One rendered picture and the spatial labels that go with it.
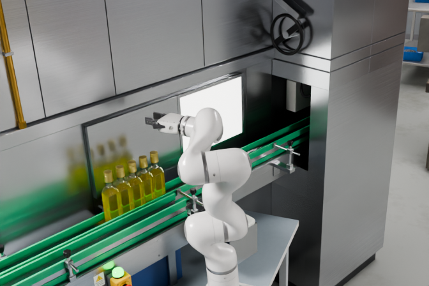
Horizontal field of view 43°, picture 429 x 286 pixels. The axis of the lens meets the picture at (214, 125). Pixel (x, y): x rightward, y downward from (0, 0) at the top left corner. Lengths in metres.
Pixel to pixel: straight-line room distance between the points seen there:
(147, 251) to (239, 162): 0.79
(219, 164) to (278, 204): 1.67
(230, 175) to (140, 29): 0.90
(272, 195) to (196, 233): 1.37
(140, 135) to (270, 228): 0.86
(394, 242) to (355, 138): 1.24
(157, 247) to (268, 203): 1.14
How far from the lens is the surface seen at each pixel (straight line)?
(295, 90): 3.07
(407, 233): 4.26
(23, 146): 2.19
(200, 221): 1.98
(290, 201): 3.21
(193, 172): 1.65
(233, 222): 1.93
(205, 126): 1.70
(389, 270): 3.89
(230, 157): 1.66
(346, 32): 2.78
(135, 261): 2.29
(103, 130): 2.31
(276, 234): 2.80
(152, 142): 2.48
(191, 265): 2.62
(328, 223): 3.18
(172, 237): 2.37
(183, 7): 2.47
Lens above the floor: 2.37
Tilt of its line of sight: 24 degrees down
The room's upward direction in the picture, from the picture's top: 2 degrees counter-clockwise
